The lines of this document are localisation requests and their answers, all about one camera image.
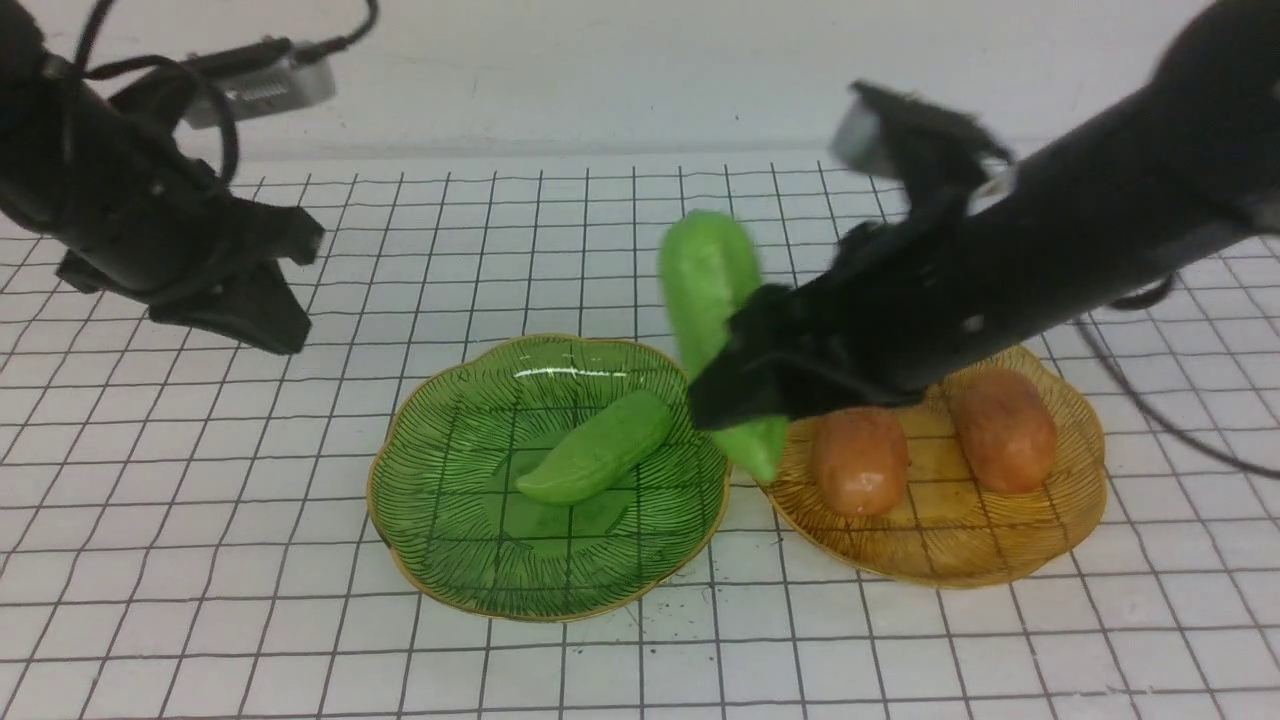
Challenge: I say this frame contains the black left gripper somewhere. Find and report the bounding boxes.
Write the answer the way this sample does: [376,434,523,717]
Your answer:
[55,190,324,355]

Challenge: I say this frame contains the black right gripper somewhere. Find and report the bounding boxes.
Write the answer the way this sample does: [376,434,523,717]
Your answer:
[686,215,1001,433]

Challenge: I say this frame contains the green cucumber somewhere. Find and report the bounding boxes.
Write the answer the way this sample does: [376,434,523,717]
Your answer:
[515,389,675,506]
[658,210,788,488]

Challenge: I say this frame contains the brown potato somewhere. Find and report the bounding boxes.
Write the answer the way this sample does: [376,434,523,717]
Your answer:
[950,366,1059,495]
[810,407,910,518]

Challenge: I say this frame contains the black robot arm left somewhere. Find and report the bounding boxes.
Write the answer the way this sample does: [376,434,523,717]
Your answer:
[1,1,348,355]

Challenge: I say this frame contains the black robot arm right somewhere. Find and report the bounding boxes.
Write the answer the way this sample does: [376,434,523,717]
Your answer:
[689,1,1279,430]

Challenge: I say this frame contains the amber glass plate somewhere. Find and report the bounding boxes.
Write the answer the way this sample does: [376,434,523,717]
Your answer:
[765,346,1108,588]

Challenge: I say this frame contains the green glass plate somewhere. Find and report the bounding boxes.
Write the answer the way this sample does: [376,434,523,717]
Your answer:
[366,334,730,623]

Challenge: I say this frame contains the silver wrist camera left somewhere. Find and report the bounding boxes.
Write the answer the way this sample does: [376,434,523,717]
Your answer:
[186,37,337,120]

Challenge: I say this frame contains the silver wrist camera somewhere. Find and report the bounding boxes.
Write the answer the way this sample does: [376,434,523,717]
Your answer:
[186,37,337,120]
[829,79,1018,217]

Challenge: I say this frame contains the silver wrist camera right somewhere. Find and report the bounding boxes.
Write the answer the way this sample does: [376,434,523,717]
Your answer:
[829,79,1018,217]

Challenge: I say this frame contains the black cable right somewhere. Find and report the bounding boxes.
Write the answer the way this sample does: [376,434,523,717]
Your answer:
[1070,270,1280,480]

